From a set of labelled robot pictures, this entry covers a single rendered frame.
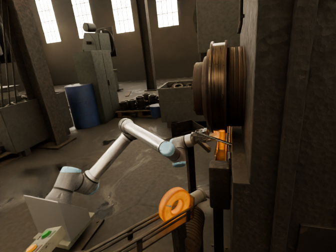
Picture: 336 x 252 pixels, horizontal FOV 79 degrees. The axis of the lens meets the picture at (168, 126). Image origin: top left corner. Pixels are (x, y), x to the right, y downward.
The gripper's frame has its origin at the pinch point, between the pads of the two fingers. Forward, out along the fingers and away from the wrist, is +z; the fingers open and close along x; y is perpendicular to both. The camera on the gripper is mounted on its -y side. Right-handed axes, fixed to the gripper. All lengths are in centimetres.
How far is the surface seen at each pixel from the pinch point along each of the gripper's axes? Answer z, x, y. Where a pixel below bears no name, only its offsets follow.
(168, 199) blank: -17, -68, 6
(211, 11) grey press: 7, 238, 111
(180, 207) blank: -17, -62, -3
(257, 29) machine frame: 28, -67, 53
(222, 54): 17, -34, 50
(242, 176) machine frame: 13, -63, 8
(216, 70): 13, -39, 45
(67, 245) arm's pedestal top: -117, -51, -32
